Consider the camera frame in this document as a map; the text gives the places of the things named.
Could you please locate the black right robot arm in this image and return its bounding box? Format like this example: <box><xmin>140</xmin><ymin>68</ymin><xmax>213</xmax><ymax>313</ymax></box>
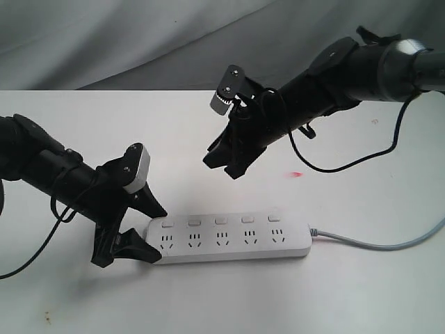
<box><xmin>115</xmin><ymin>27</ymin><xmax>444</xmax><ymax>264</ymax></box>

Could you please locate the black left camera cable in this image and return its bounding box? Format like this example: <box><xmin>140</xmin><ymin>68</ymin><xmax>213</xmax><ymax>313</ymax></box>
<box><xmin>0</xmin><ymin>173</ymin><xmax>91</xmax><ymax>280</ymax></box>

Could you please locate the white five-outlet power strip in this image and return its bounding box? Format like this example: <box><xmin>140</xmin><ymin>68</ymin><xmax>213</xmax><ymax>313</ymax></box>
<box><xmin>145</xmin><ymin>210</ymin><xmax>312</xmax><ymax>264</ymax></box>

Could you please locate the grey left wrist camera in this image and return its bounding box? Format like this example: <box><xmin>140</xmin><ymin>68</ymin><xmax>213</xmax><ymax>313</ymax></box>
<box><xmin>122</xmin><ymin>143</ymin><xmax>151</xmax><ymax>194</ymax></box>

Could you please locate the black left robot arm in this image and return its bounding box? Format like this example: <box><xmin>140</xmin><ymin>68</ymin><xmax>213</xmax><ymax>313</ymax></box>
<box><xmin>1</xmin><ymin>114</ymin><xmax>167</xmax><ymax>268</ymax></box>

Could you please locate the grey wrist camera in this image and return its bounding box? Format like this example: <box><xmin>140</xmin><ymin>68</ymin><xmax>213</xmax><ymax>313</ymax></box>
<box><xmin>122</xmin><ymin>143</ymin><xmax>151</xmax><ymax>194</ymax></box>
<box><xmin>210</xmin><ymin>65</ymin><xmax>263</xmax><ymax>116</ymax></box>

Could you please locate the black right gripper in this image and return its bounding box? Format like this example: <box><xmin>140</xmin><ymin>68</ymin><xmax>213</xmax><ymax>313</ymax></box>
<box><xmin>203</xmin><ymin>88</ymin><xmax>292</xmax><ymax>180</ymax></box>

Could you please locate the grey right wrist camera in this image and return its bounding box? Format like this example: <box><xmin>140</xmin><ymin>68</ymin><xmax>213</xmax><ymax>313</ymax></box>
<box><xmin>210</xmin><ymin>65</ymin><xmax>263</xmax><ymax>116</ymax></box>

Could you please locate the grey backdrop cloth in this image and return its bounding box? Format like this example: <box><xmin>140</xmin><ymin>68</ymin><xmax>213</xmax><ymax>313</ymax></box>
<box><xmin>1</xmin><ymin>1</ymin><xmax>444</xmax><ymax>90</ymax></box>

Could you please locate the grey power cable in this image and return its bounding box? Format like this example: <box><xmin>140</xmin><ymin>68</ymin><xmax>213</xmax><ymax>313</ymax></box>
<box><xmin>307</xmin><ymin>217</ymin><xmax>445</xmax><ymax>251</ymax></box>

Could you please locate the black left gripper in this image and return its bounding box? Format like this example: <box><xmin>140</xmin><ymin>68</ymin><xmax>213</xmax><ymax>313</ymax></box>
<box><xmin>91</xmin><ymin>158</ymin><xmax>168</xmax><ymax>268</ymax></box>

